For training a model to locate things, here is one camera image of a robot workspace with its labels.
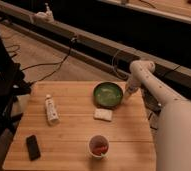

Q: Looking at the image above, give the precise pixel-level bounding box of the long metal rail beam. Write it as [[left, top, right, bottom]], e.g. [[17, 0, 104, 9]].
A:
[[0, 0, 191, 99]]

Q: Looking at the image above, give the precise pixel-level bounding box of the white clamp on rail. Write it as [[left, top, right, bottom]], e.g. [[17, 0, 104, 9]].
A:
[[35, 3, 54, 22]]

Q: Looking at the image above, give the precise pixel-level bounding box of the white sponge block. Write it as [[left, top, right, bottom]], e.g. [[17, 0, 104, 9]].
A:
[[94, 109, 112, 121]]

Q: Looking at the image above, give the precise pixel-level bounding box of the black cable on floor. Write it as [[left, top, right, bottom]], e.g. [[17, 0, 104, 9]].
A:
[[4, 39, 77, 84]]

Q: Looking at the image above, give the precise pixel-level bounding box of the white tube bottle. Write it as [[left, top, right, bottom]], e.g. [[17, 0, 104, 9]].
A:
[[45, 94, 59, 125]]

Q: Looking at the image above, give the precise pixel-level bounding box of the green ceramic bowl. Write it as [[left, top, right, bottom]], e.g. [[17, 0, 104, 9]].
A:
[[93, 82, 123, 108]]

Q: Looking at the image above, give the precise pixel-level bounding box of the black equipment stand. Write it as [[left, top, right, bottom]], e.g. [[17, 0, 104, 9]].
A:
[[0, 38, 31, 136]]

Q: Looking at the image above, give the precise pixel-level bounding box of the white cup with red contents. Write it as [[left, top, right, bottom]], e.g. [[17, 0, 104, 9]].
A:
[[88, 135, 109, 159]]

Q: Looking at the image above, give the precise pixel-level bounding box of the black smartphone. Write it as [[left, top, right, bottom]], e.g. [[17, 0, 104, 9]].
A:
[[26, 135, 41, 161]]

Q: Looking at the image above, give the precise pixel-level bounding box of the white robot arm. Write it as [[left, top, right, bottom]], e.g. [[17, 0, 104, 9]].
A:
[[124, 60, 191, 171]]

